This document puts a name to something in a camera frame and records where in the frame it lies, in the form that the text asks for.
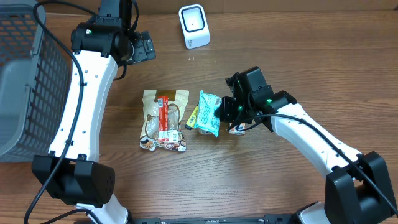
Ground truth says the small orange snack box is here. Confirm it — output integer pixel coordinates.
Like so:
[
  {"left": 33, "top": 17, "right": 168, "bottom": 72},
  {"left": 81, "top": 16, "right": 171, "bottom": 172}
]
[{"left": 229, "top": 123, "right": 245, "bottom": 136}]

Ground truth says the teal orange snack pack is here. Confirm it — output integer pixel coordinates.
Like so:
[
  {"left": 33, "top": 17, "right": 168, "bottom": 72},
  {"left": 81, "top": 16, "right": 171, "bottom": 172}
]
[{"left": 194, "top": 90, "right": 221, "bottom": 137}]

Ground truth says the yellow highlighter pen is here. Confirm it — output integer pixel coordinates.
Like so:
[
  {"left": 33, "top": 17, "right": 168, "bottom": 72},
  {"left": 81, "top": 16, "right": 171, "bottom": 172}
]
[{"left": 185, "top": 105, "right": 198, "bottom": 130}]

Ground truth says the beige brown snack pouch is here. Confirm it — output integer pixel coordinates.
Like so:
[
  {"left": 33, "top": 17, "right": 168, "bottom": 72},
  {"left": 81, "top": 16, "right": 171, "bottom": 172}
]
[{"left": 139, "top": 90, "right": 189, "bottom": 152}]

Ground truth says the red stick snack packet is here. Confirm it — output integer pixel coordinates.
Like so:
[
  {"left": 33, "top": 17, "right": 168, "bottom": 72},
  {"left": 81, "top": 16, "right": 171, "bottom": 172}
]
[{"left": 157, "top": 95, "right": 180, "bottom": 143}]

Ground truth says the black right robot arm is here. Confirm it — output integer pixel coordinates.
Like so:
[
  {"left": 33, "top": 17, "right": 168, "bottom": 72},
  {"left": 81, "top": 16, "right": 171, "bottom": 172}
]
[{"left": 215, "top": 67, "right": 397, "bottom": 223}]

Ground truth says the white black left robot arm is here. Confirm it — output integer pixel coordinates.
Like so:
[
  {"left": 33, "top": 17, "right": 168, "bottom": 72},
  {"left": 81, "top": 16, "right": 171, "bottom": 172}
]
[{"left": 32, "top": 1, "right": 155, "bottom": 223}]

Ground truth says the white barcode scanner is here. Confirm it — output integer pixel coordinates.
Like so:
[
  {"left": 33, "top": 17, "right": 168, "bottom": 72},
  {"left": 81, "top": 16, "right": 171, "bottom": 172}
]
[{"left": 178, "top": 4, "right": 210, "bottom": 49}]

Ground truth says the grey plastic shopping basket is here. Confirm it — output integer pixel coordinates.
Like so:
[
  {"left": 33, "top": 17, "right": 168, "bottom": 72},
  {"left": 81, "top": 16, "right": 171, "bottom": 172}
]
[{"left": 1, "top": 1, "right": 71, "bottom": 162}]

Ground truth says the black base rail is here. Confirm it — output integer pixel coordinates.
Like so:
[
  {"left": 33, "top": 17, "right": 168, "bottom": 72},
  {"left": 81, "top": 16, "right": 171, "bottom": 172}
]
[{"left": 131, "top": 214, "right": 302, "bottom": 224}]

